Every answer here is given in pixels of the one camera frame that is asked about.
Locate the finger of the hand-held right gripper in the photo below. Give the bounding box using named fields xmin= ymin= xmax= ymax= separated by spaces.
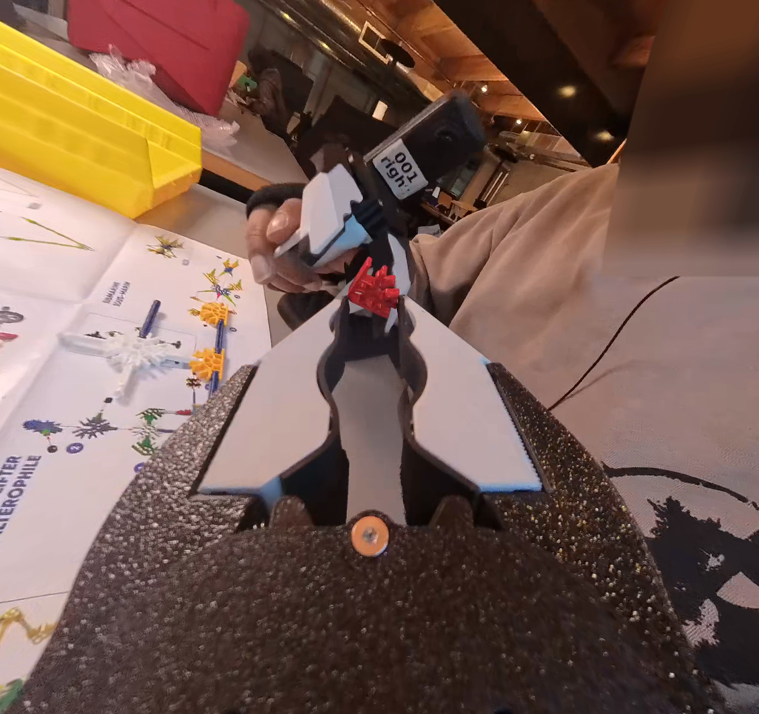
xmin=349 ymin=233 xmax=415 ymax=337

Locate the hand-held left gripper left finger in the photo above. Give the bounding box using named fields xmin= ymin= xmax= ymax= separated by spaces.
xmin=196 ymin=298 xmax=351 ymax=497

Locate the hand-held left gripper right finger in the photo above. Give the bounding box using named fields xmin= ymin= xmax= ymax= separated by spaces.
xmin=396 ymin=296 xmax=545 ymax=494

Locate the red toy connector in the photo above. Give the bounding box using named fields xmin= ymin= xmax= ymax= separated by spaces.
xmin=347 ymin=258 xmax=401 ymax=318

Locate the blue rod orange connector assembly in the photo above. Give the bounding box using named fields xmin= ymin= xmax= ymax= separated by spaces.
xmin=190 ymin=301 xmax=231 ymax=399

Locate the person's right forearm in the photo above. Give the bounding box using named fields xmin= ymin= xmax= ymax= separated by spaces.
xmin=408 ymin=162 xmax=620 ymax=341

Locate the person's right hand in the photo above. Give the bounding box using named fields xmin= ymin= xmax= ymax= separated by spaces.
xmin=246 ymin=197 xmax=358 ymax=295

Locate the white connector rod assembly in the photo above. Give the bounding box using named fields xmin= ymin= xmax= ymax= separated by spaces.
xmin=58 ymin=299 xmax=192 ymax=399

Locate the clear plastic wrap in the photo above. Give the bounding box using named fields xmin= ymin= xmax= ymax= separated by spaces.
xmin=89 ymin=44 xmax=241 ymax=149

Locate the printed instruction sheet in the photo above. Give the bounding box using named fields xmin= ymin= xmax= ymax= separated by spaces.
xmin=0 ymin=169 xmax=274 ymax=703

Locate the red bag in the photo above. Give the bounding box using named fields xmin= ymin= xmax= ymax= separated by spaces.
xmin=67 ymin=0 xmax=250 ymax=117

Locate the yellow parts bin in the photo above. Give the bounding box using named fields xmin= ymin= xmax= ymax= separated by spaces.
xmin=0 ymin=21 xmax=204 ymax=220

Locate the thin black cable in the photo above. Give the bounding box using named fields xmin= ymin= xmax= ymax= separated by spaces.
xmin=548 ymin=275 xmax=680 ymax=411

